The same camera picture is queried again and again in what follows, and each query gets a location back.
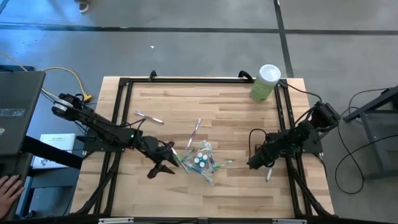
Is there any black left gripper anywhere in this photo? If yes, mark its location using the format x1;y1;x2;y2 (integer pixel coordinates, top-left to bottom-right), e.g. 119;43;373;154
136;136;178;180

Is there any clear acrylic organizer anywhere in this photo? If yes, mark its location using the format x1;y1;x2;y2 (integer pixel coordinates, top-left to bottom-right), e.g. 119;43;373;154
181;139;219;175

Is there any green disinfecting wipes canister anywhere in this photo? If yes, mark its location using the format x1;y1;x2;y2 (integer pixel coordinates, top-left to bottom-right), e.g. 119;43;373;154
249;63;282;103

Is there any white paper booklet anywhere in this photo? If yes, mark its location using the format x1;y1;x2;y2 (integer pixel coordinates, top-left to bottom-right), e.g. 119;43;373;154
32;133;76;170

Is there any black diagonal bar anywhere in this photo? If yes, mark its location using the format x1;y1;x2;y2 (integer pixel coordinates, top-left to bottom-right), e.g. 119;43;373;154
23;135;84;170

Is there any grey metal side table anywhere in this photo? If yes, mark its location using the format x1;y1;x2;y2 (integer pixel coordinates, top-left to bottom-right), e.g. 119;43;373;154
343;86;398;181

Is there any black laptop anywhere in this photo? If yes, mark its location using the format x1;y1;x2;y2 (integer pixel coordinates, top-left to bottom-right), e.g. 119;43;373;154
0;70;47;156

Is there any person's hand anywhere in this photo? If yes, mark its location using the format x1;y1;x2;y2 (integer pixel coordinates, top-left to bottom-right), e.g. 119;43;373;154
0;174;25;220

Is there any person's shoe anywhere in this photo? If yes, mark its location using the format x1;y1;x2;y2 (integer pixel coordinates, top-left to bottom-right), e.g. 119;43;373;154
74;0;91;14

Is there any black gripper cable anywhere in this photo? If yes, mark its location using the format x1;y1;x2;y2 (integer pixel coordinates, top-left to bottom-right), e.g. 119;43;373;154
248;128;269;156

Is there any grey metal bracket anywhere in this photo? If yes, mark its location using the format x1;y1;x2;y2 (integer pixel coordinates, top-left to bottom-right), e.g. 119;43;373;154
272;218;308;224
98;217;135;224

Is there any black aluminium table frame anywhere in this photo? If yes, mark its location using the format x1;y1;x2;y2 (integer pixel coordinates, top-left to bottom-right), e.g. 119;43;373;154
70;70;336;218

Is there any yellow cable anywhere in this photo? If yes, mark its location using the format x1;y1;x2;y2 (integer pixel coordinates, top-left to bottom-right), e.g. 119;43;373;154
0;52;93;103

